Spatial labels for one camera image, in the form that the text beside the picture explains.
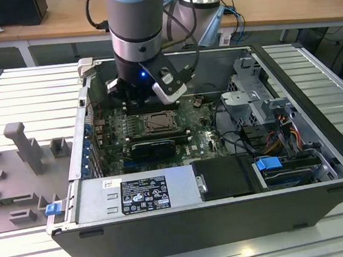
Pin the CPU with silver top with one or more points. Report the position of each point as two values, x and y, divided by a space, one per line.
160 121

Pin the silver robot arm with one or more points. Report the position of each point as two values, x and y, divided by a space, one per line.
133 16

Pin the black RAM slot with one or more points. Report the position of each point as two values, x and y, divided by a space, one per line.
157 139
148 109
157 135

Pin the CPU socket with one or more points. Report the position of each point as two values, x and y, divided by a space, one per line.
162 129

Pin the round coin battery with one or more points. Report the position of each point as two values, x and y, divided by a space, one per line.
197 101

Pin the black graphics card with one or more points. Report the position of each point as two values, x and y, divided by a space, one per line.
154 151

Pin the wooden desk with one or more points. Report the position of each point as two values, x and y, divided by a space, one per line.
58 24

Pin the green motherboard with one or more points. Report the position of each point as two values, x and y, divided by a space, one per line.
197 144

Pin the small white box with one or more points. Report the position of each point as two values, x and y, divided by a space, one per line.
225 39

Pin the silver perforated drive cage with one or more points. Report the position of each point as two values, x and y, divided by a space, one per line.
248 103

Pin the grey parts rack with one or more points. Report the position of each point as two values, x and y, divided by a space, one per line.
24 142

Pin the silver power supply with label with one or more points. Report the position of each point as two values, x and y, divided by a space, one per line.
90 203

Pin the black box on desk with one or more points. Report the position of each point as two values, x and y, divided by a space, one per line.
5 12

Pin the black plastic shroud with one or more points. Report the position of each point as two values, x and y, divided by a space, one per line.
225 178

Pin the blue latch clip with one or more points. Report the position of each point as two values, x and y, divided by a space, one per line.
53 209

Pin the blue disk carrier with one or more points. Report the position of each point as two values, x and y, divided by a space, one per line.
269 164

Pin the black PC case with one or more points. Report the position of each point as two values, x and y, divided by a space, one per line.
170 241

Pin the hard disk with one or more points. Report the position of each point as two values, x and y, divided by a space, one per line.
285 178

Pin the small silver wrist camera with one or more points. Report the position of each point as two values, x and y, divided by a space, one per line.
112 85

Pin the white wrist camera on bracket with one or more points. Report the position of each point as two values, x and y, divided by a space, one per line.
171 93

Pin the silver disk bay frame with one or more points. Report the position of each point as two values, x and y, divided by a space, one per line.
278 104

